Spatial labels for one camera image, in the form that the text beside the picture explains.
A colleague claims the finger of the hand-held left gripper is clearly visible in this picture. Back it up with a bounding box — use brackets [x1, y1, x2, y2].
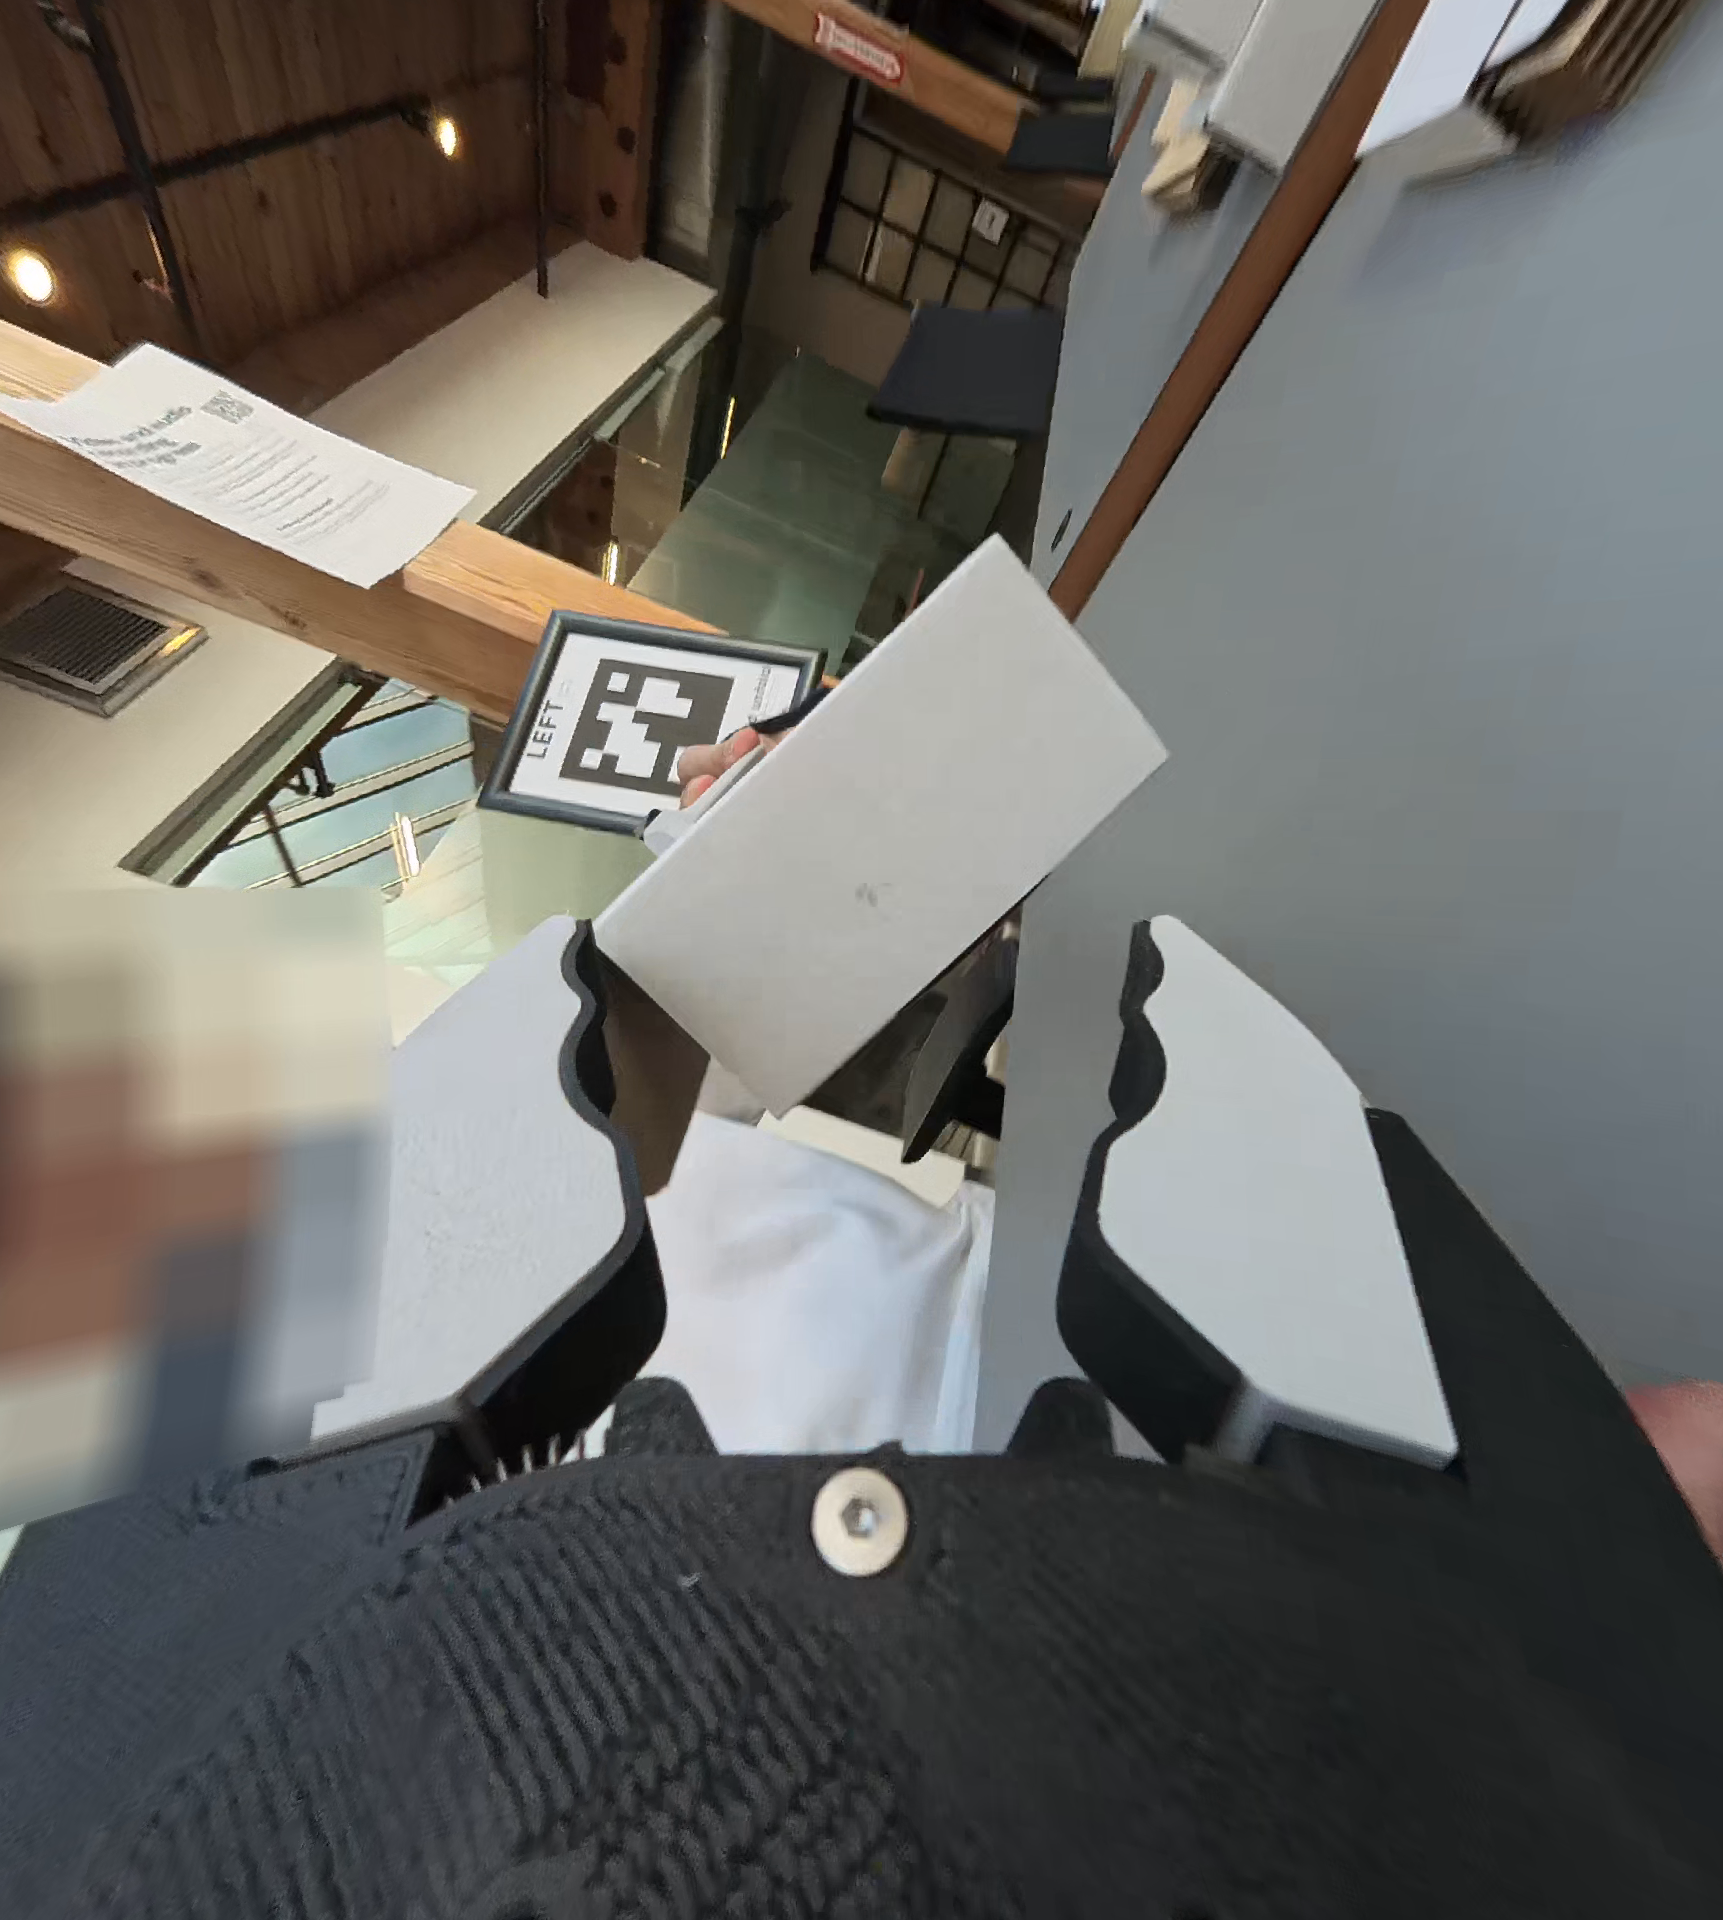
[900, 922, 1025, 1201]
[595, 532, 1170, 1115]

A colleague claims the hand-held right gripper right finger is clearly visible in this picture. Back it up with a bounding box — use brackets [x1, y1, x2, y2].
[1055, 915, 1459, 1473]

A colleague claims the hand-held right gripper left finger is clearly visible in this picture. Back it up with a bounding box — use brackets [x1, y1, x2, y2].
[314, 915, 671, 1466]

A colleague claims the person's left hand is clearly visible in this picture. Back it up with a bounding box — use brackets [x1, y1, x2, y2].
[675, 724, 770, 807]

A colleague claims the person's right hand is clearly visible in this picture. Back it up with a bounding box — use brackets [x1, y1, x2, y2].
[1624, 1380, 1723, 1563]

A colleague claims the person's white shirt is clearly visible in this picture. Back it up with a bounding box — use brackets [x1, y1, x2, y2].
[643, 1112, 999, 1459]

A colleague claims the wooden ceiling beam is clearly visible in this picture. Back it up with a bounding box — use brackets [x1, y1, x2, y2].
[0, 278, 840, 727]

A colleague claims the dark blue panel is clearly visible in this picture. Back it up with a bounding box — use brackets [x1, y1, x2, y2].
[865, 301, 1068, 447]

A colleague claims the printed white paper sheet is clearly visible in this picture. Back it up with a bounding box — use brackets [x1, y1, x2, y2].
[0, 342, 478, 590]

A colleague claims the metal air vent grille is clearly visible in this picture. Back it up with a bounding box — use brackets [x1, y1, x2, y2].
[0, 578, 209, 721]

